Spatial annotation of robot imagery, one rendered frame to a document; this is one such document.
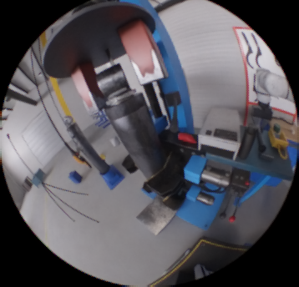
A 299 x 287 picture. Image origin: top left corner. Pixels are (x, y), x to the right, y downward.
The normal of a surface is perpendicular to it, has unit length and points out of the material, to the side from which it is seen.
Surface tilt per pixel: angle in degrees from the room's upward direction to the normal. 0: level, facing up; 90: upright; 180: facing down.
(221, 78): 90
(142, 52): 90
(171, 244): 0
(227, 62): 90
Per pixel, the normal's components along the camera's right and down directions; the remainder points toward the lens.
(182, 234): -0.33, -0.79
